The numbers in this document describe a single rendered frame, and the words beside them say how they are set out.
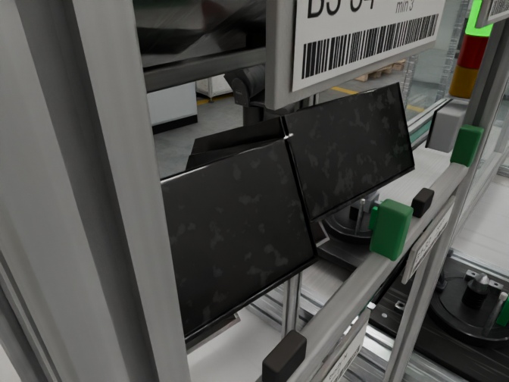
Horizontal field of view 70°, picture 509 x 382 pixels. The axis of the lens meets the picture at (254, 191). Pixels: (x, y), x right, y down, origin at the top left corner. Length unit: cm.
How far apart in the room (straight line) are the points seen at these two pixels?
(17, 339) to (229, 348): 48
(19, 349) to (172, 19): 22
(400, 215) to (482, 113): 17
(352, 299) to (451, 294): 52
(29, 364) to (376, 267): 23
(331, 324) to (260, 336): 56
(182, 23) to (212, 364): 59
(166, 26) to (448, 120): 58
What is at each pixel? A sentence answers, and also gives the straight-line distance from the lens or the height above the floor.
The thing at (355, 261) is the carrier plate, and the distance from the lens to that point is 74.
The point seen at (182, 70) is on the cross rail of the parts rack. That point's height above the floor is 139.
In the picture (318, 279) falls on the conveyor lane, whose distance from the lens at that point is 77.
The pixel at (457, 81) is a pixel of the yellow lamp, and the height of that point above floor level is 129.
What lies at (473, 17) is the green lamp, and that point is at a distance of 73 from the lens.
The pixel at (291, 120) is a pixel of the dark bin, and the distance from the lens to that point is 23.
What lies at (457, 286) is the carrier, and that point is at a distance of 72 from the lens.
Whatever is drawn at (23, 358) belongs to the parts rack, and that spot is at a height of 123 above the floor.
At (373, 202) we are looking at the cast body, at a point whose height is 104.
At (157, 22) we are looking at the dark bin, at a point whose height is 143.
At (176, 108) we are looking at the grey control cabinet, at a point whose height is 23.
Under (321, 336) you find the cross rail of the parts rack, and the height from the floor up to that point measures 131.
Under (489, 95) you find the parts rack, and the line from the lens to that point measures 34.
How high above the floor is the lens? 145
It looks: 31 degrees down
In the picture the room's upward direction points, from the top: straight up
